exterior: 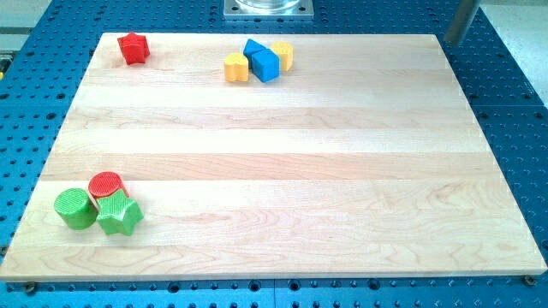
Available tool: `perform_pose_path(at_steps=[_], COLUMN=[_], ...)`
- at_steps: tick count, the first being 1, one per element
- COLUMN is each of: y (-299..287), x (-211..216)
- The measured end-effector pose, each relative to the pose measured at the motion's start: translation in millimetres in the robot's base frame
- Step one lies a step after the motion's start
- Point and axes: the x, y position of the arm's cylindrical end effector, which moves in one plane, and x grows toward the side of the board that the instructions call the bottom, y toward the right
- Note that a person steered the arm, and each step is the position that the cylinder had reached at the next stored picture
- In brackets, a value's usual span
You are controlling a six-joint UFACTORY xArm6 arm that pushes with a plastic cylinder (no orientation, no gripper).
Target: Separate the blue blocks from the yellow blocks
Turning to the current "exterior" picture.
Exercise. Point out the wooden board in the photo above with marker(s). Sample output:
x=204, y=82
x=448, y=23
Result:
x=364, y=160

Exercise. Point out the blue cube block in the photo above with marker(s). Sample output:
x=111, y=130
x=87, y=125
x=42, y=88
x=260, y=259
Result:
x=265, y=65

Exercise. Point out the yellow heart block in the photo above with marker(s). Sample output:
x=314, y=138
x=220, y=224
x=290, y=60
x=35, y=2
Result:
x=236, y=67

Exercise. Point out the blue triangle block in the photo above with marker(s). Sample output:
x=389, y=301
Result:
x=251, y=47

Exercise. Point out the yellow rounded block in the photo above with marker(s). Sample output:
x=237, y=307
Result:
x=285, y=52

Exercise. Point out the green star block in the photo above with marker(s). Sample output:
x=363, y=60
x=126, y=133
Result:
x=118, y=213

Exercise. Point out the red cylinder block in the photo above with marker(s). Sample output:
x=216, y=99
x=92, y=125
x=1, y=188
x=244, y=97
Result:
x=106, y=183

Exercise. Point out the red star block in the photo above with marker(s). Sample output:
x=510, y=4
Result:
x=134, y=48

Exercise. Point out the green cylinder block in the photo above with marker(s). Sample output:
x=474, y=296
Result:
x=75, y=208

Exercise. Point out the grey metal rod tool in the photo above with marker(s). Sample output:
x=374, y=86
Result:
x=461, y=21

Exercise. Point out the left board clamp screw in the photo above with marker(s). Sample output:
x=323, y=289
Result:
x=30, y=288

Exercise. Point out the board clamp screw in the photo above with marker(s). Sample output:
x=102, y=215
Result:
x=529, y=281
x=30, y=288

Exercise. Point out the right board clamp screw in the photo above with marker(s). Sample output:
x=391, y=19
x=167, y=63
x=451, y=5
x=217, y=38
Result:
x=529, y=281

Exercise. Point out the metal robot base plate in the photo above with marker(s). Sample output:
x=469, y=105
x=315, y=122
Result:
x=267, y=8

